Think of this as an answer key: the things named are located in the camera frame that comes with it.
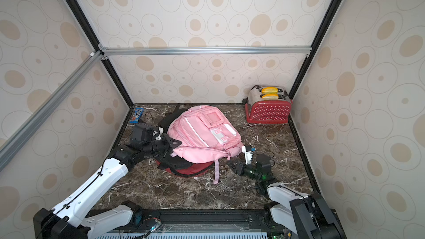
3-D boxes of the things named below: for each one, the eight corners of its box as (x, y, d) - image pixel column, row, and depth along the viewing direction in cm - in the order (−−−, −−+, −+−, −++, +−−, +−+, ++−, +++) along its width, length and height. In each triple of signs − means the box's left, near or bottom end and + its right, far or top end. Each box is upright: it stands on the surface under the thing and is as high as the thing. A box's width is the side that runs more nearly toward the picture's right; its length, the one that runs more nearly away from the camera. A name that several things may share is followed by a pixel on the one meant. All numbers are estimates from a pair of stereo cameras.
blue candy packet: (131, 123, 112) (129, 120, 110) (136, 110, 120) (135, 108, 118) (137, 123, 112) (136, 120, 110) (142, 110, 120) (141, 108, 118)
